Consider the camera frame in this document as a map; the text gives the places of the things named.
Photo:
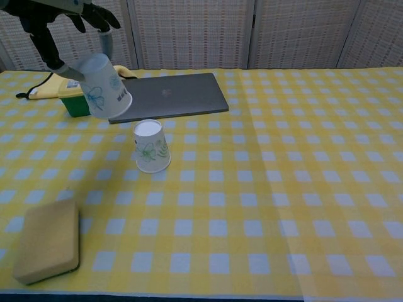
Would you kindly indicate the yellow sponge block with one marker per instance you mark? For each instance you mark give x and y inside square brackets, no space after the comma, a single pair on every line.
[47,240]

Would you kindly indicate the woven bamboo screen panel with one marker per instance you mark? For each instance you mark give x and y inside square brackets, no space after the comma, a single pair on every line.
[19,53]
[378,34]
[302,34]
[192,34]

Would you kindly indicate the grey closed laptop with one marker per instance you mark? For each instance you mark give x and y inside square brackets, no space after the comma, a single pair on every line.
[176,96]

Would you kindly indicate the yellow towel black trim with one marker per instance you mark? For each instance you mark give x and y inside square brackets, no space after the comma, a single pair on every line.
[47,88]

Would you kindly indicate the white paper cup floral print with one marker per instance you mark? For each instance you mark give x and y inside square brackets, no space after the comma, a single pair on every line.
[104,88]
[151,148]

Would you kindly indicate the green container yellow lid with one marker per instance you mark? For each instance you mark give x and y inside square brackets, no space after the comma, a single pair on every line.
[75,102]

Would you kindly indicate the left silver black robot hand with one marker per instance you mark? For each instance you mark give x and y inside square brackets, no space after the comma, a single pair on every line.
[41,31]

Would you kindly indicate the yellow white checkered tablecloth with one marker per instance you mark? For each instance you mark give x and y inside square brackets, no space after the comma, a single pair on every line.
[340,157]
[189,204]

